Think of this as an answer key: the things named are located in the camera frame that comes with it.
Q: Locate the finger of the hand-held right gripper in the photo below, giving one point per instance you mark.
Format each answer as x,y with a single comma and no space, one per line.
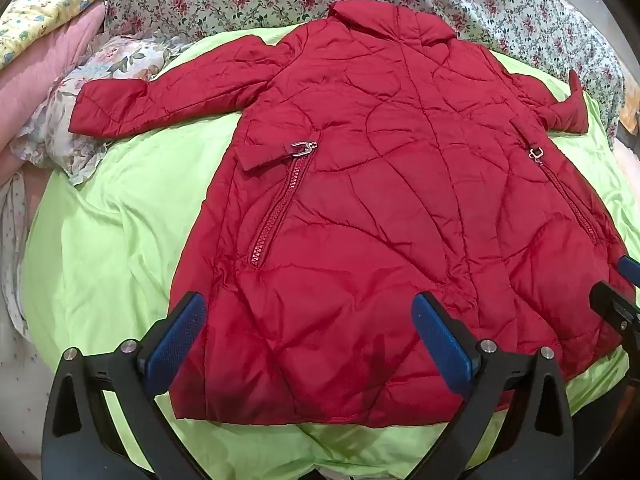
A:
630,267
612,305

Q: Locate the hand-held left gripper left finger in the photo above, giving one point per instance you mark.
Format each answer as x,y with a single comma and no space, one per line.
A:
176,334

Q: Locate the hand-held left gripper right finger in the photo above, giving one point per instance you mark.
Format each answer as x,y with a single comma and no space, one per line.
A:
444,345

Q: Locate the red quilted jacket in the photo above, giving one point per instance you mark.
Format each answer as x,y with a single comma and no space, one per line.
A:
380,200

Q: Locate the light green bed blanket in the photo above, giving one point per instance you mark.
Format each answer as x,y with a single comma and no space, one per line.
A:
110,240

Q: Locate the orange brown object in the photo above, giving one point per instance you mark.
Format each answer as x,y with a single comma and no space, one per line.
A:
631,115

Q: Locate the white dotted cloth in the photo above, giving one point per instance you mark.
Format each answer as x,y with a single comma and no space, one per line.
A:
12,240

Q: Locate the pale floral ruffled cloth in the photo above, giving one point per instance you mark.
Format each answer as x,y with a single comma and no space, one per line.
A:
115,57

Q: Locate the pink quilt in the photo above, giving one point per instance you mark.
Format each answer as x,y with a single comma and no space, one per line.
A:
35,75

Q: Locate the yellow floral cloth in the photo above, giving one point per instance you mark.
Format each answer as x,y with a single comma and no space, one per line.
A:
45,10

